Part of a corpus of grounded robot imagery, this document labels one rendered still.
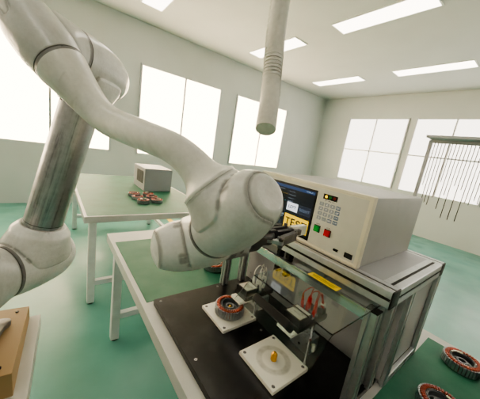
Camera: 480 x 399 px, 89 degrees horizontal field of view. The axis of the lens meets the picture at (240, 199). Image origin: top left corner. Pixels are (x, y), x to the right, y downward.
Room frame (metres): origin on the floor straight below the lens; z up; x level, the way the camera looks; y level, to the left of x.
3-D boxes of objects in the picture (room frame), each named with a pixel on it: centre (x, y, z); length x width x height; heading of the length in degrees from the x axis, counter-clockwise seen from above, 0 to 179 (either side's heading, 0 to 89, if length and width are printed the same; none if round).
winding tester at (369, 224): (0.92, -0.36, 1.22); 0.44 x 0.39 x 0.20; 39
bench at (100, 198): (2.71, 1.23, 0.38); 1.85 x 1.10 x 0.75; 39
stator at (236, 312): (0.82, -0.02, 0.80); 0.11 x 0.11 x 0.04
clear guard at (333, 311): (0.58, -0.23, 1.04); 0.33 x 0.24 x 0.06; 129
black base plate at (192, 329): (0.74, -0.11, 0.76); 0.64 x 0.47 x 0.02; 39
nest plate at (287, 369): (0.63, -0.18, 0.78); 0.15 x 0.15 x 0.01; 39
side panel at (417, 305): (0.72, -0.62, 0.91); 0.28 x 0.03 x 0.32; 129
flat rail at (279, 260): (0.79, -0.18, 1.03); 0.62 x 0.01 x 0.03; 39
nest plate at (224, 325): (0.82, -0.02, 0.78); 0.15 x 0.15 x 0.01; 39
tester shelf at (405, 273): (0.93, -0.35, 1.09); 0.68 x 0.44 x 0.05; 39
